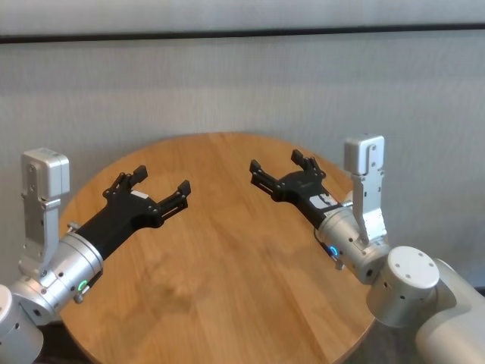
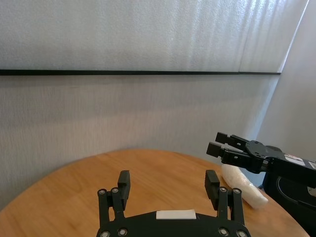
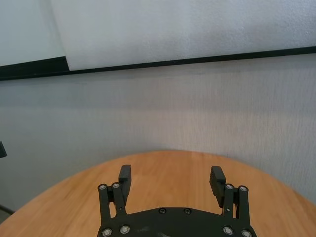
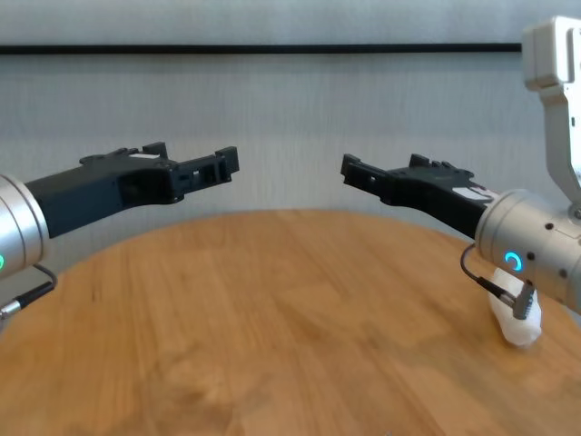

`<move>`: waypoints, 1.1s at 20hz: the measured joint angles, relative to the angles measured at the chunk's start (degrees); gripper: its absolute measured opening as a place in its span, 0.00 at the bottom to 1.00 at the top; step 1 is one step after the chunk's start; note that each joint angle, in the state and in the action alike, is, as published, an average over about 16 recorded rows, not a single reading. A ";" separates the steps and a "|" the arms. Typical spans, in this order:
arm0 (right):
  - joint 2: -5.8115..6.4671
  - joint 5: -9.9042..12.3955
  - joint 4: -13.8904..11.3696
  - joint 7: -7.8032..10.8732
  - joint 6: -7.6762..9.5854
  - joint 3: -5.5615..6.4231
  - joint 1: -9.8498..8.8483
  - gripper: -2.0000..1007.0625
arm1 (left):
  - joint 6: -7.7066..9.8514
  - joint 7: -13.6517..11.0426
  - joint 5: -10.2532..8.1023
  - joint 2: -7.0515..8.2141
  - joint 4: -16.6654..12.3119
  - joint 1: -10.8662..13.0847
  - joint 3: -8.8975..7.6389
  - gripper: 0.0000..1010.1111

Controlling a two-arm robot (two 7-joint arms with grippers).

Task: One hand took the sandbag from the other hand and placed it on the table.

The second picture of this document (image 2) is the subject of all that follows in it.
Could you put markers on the white plastic-wrapped sandbag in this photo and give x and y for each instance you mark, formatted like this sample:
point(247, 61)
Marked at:
point(242, 185)

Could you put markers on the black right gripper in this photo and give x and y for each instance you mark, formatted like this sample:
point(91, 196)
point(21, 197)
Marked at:
point(259, 155)

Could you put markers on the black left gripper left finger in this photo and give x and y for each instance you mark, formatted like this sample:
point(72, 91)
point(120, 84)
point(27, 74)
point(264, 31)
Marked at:
point(124, 182)

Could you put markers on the black wall rail strip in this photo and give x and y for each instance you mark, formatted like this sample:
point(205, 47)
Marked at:
point(123, 72)

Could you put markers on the black equipment box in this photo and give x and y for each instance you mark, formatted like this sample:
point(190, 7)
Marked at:
point(271, 187)

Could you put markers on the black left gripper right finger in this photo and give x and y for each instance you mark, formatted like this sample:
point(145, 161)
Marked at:
point(211, 185)

